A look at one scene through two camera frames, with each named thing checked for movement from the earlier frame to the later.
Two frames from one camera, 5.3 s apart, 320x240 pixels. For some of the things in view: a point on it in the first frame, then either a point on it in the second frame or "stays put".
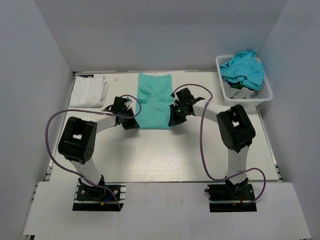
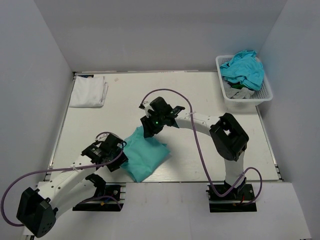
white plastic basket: [263, 95] stays put
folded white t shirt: [89, 91] stays put
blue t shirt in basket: [244, 66] stays put
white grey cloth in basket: [232, 93] stays put
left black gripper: [133, 124] → [113, 166]
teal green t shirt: [155, 93] → [144, 155]
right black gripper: [174, 119] → [149, 130]
